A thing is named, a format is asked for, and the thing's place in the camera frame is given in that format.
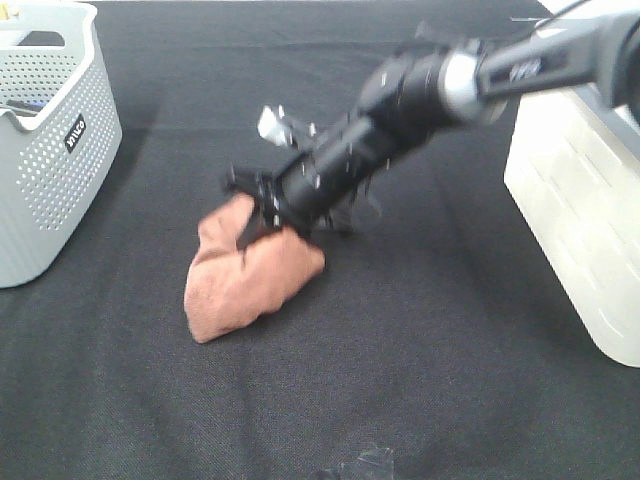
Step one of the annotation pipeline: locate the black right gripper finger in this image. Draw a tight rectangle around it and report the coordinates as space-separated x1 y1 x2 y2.
236 210 280 251

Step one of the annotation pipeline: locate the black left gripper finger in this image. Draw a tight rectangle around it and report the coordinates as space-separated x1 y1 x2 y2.
223 167 265 196

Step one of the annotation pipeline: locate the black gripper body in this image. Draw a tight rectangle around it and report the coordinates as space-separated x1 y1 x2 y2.
255 113 396 237

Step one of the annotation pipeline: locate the brown terry towel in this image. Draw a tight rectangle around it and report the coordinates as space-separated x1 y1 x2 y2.
184 194 325 344

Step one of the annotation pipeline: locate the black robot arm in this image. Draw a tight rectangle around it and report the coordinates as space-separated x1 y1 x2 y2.
226 1 639 249

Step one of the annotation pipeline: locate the black table cloth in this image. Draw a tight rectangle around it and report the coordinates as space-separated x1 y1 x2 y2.
1 1 639 479

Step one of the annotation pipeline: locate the grey perforated plastic basket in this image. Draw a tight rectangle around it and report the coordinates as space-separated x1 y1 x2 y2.
1 1 122 288

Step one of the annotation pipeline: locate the dark item inside basket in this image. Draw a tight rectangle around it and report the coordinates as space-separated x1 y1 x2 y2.
1 100 44 117

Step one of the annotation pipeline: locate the white plastic storage box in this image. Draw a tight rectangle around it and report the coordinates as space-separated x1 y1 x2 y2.
504 86 639 367

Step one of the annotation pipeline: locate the clear tape piece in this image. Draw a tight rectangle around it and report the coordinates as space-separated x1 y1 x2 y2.
343 447 395 479

